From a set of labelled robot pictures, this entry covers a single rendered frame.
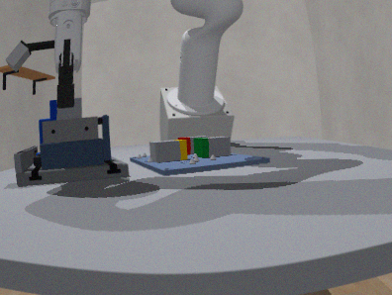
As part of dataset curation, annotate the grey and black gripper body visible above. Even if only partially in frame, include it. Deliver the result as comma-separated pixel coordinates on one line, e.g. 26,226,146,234
50,12,87,74

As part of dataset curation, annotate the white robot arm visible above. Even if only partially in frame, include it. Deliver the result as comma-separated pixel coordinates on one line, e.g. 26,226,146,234
5,0,244,115

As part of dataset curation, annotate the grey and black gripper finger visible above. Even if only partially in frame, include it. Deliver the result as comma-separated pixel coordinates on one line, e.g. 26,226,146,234
57,40,74,109

